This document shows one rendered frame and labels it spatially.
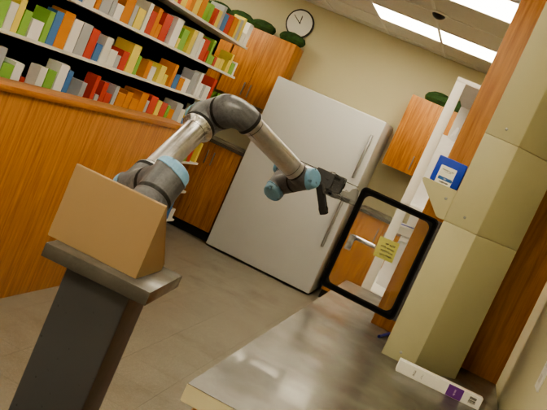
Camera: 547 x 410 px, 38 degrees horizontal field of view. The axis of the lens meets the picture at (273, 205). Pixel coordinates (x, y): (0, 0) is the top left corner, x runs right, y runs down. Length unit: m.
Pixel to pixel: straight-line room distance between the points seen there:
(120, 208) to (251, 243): 5.57
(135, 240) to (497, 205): 1.12
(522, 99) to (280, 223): 5.29
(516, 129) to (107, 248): 1.28
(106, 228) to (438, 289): 1.05
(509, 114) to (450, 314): 0.65
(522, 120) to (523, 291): 0.68
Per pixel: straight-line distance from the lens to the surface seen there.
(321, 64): 8.38
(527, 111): 2.58
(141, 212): 2.20
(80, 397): 2.36
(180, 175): 2.37
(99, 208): 2.25
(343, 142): 7.56
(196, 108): 2.72
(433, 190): 2.57
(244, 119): 2.65
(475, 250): 2.59
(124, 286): 2.18
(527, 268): 2.95
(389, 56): 8.29
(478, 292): 2.67
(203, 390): 1.67
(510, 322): 2.97
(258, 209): 7.72
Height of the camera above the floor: 1.52
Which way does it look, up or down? 7 degrees down
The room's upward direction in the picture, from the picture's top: 24 degrees clockwise
